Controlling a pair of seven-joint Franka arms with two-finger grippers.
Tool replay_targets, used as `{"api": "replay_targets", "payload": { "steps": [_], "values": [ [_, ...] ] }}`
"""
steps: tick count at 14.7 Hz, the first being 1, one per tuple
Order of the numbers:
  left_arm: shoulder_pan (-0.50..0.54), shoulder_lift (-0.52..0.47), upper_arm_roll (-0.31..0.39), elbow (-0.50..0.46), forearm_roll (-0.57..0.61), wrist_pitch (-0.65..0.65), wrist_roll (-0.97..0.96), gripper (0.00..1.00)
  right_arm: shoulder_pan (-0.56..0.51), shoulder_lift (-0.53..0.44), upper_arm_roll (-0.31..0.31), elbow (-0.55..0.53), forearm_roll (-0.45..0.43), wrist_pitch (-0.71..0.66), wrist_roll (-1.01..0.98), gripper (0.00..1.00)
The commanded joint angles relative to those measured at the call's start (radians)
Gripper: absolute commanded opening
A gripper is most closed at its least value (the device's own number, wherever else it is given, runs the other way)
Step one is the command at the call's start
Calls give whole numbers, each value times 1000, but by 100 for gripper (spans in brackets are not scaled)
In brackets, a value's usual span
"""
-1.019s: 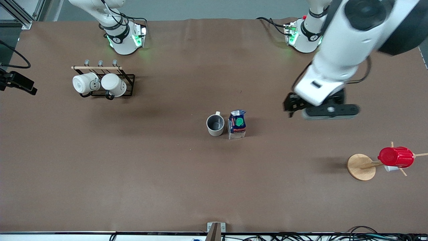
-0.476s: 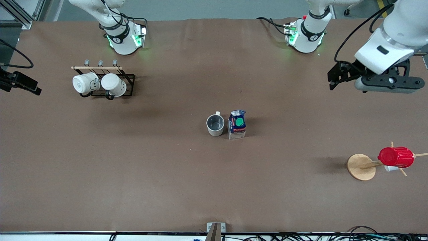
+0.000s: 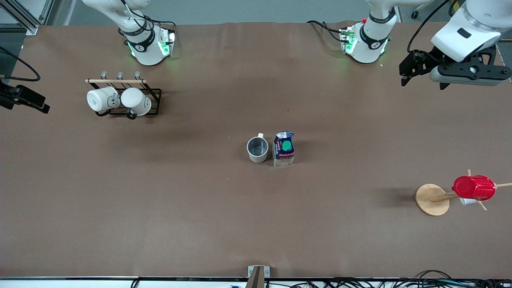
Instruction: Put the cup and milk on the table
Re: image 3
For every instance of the wooden mug tree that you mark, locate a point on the wooden mug tree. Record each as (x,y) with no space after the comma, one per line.
(432,200)

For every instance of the blue milk carton green cap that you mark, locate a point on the blue milk carton green cap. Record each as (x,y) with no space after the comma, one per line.
(284,150)

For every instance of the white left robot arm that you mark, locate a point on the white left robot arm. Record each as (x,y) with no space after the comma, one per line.
(468,32)

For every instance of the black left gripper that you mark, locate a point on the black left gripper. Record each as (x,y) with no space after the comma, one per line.
(426,59)

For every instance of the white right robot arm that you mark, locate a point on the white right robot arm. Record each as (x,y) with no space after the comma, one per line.
(146,50)

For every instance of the beige mug with grey inside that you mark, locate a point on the beige mug with grey inside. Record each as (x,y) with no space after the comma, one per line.
(258,148)

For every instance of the small white cup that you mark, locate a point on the small white cup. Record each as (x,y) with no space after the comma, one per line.
(466,202)

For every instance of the metal camera bracket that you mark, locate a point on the metal camera bracket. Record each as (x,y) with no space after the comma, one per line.
(258,274)

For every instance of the red plastic cup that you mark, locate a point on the red plastic cup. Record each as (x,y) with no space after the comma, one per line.
(474,188)

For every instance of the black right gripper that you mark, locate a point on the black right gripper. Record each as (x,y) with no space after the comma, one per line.
(11,97)

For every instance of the black caster wheel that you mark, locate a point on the black caster wheel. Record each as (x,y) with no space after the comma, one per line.
(415,14)

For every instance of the aluminium frame profile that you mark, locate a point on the aluminium frame profile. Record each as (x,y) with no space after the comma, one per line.
(22,18)

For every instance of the white mug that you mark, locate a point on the white mug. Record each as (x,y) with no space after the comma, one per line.
(136,100)
(100,100)

